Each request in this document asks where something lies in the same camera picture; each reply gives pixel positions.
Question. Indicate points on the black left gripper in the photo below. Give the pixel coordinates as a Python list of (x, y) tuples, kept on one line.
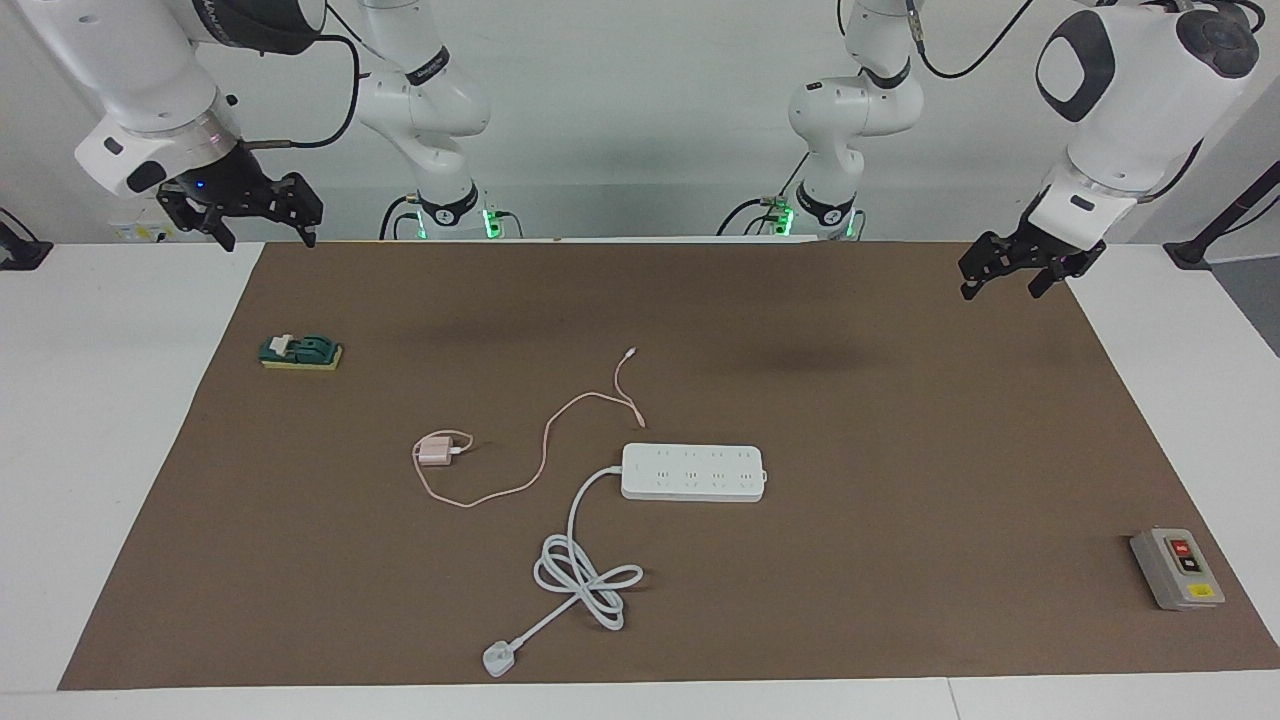
[(1035, 245)]

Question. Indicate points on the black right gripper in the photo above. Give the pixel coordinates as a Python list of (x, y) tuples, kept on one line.
[(240, 185)]

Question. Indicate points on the pink charger adapter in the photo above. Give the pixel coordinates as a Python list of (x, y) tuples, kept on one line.
[(435, 452)]

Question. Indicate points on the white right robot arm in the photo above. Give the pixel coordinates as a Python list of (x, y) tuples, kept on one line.
[(150, 80)]

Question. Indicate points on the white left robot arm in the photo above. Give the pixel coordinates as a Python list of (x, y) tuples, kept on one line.
[(1130, 120)]

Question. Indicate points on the white power strip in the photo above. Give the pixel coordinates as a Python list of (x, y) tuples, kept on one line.
[(690, 472)]

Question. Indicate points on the tall black slanted stand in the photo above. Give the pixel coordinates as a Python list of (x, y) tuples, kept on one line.
[(1190, 250)]

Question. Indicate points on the short black clamp stand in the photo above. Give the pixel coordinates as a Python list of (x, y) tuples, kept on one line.
[(20, 255)]

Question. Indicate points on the brown paper mat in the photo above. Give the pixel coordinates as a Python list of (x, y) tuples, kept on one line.
[(900, 500)]

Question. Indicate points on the grey push button box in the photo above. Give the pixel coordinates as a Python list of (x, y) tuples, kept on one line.
[(1180, 570)]

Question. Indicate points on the white wall socket box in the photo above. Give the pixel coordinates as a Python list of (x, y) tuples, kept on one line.
[(140, 232)]

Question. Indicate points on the green knife switch yellow base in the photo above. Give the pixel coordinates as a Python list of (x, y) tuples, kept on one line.
[(305, 352)]

